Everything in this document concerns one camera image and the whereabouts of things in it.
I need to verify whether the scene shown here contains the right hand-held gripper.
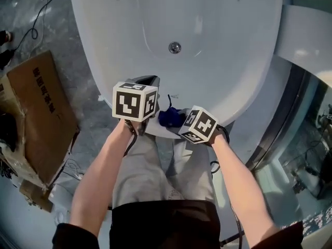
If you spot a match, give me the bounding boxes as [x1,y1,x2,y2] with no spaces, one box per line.
[177,106,229,146]

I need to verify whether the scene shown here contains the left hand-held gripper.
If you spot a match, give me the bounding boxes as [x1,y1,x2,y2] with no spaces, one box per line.
[112,74,161,136]

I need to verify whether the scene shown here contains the blue cloth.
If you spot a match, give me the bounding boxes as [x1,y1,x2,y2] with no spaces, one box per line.
[158,94,183,128]

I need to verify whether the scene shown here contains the white bathtub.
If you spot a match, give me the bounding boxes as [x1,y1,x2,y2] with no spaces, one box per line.
[67,0,283,139]

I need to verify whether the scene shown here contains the person's left forearm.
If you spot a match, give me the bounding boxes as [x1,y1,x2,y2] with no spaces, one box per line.
[68,119,138,237]

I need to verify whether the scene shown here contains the person's right forearm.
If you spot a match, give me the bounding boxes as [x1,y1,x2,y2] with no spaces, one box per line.
[211,133,280,248]

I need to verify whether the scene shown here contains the chrome bathtub drain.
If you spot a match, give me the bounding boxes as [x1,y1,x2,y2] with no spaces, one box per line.
[168,41,182,54]

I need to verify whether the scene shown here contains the grey trousers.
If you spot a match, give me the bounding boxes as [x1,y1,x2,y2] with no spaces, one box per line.
[113,132,217,209]

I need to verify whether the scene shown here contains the black shirt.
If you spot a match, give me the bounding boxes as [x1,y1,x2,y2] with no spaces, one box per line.
[51,200,304,249]

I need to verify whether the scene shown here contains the dark glass window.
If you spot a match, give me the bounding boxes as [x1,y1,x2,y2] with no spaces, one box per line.
[246,63,332,249]

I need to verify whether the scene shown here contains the brown cardboard box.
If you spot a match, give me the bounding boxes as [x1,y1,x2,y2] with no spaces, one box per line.
[0,50,80,212]

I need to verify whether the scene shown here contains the black and white bag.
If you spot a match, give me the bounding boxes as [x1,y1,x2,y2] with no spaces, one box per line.
[0,113,19,151]

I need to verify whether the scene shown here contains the white low counter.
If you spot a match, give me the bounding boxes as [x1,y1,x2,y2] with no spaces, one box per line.
[0,175,71,249]

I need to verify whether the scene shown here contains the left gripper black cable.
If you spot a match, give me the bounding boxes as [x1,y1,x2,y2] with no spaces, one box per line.
[123,119,138,157]

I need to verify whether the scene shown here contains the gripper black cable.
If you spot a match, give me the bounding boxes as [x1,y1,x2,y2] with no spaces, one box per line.
[123,119,138,157]
[210,124,246,247]

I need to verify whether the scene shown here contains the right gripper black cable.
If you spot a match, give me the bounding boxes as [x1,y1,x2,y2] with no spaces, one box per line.
[210,124,246,247]

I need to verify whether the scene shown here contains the thin white cable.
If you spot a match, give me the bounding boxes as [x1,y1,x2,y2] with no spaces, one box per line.
[64,159,84,182]

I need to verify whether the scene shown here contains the black floor cable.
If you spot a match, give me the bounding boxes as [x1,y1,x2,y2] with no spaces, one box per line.
[10,0,70,51]

